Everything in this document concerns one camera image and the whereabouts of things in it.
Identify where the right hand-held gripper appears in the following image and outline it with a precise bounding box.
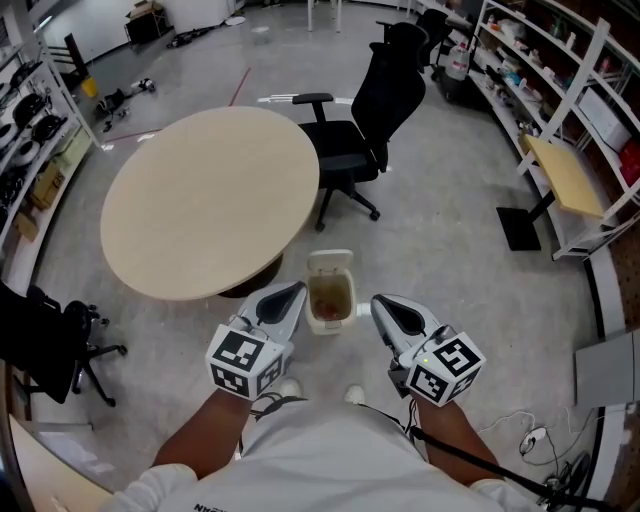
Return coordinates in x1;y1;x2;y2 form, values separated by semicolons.
369;293;487;407

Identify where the water jug on black stand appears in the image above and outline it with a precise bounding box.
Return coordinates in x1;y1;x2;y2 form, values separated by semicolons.
432;40;475;105

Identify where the black wheeled floor device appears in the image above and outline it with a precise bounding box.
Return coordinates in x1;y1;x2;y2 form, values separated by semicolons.
94;88;132;132

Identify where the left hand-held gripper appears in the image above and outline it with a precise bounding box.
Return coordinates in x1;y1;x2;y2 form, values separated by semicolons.
204;280;308;402

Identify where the round wooden table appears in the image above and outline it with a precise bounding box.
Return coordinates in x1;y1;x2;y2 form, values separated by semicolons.
99;105;321;301

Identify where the person's right forearm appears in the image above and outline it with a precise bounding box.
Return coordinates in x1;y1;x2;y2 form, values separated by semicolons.
409;394;501;486

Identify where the thick black gripper cable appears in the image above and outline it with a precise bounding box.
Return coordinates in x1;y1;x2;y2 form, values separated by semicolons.
409;425;626;512

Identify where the black office chair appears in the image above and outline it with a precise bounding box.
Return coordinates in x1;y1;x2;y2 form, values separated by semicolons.
0;279;129;409
292;42;429;232

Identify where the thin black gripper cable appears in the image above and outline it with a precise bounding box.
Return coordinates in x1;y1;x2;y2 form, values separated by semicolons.
238;393;309;456

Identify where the person's left forearm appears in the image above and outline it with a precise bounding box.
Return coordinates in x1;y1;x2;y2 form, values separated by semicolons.
152;387;254;479

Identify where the person's white shirt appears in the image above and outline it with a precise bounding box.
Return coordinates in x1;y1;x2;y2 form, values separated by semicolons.
112;397;546;512

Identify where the grey metal cabinet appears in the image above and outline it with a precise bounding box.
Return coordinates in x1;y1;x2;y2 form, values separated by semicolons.
573;329;640;409

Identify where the white shelf with assorted boxes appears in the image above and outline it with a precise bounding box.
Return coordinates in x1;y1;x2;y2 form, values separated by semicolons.
467;0;640;261

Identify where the white round floor socket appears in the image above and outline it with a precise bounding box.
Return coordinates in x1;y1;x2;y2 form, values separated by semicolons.
519;427;549;456

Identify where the small wooden side table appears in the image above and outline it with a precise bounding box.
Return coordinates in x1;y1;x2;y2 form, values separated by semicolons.
495;133;606;253

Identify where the small beige trash bin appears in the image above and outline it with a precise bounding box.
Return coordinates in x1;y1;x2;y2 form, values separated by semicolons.
304;248;359;336

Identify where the brown cardboard box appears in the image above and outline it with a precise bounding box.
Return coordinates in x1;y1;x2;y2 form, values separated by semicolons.
29;162;69;210

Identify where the white shelf with robot vacuums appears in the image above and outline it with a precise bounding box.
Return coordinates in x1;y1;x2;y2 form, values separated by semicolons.
0;29;104;281

